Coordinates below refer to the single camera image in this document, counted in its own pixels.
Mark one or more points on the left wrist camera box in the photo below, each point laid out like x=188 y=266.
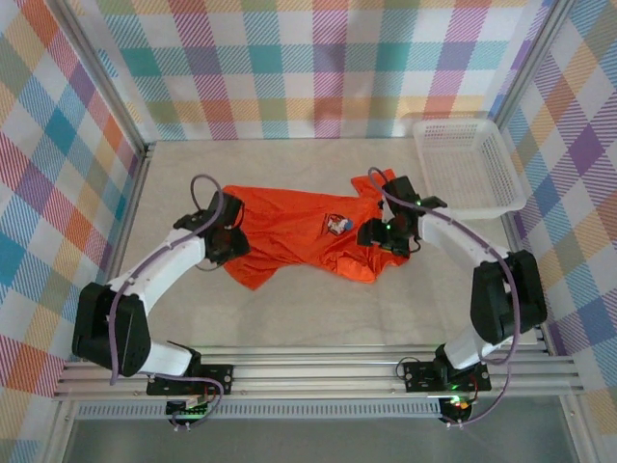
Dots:
x=229 y=207

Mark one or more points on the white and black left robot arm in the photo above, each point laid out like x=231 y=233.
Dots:
x=96 y=328

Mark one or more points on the aluminium side rail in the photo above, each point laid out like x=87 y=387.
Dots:
x=123 y=241
x=512 y=234

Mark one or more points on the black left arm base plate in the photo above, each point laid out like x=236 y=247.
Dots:
x=219 y=378

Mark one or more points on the aluminium frame post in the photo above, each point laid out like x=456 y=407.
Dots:
x=102 y=72
x=531 y=62

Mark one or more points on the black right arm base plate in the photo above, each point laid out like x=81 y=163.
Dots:
x=419 y=378

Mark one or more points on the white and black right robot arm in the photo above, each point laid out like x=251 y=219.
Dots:
x=491 y=299

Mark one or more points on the grey metal sheet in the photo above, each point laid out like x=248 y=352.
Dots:
x=313 y=441

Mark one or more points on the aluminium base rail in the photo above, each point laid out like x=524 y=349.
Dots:
x=313 y=376

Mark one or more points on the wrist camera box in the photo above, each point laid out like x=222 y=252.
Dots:
x=400 y=188
x=229 y=207

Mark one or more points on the white plastic basket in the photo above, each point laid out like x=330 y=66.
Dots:
x=501 y=159

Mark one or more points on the orange t-shirt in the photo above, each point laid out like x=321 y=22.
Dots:
x=289 y=231

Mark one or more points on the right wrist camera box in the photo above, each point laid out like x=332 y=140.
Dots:
x=400 y=188

